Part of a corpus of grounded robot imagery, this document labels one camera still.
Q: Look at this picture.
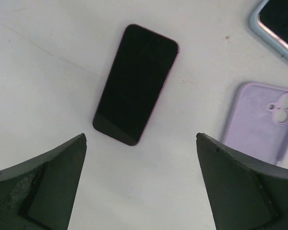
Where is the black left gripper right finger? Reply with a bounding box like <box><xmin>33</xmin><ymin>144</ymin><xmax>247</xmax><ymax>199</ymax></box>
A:
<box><xmin>196</xmin><ymin>133</ymin><xmax>288</xmax><ymax>230</ymax></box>

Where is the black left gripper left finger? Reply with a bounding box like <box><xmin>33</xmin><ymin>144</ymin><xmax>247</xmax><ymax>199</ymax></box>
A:
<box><xmin>0</xmin><ymin>134</ymin><xmax>87</xmax><ymax>230</ymax></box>

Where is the purple-edged black phone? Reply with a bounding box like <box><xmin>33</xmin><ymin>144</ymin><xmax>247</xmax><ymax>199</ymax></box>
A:
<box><xmin>93</xmin><ymin>24</ymin><xmax>179</xmax><ymax>146</ymax></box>

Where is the light blue phone case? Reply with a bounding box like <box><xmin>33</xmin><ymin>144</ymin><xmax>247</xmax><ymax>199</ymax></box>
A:
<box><xmin>249</xmin><ymin>0</ymin><xmax>288</xmax><ymax>61</ymax></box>

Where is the blue-edged black phone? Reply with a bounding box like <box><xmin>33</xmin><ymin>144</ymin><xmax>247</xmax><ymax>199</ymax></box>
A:
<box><xmin>258</xmin><ymin>0</ymin><xmax>288</xmax><ymax>50</ymax></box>

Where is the lilac phone case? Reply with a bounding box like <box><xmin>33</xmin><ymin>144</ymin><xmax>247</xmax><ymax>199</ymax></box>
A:
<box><xmin>222</xmin><ymin>82</ymin><xmax>288</xmax><ymax>165</ymax></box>

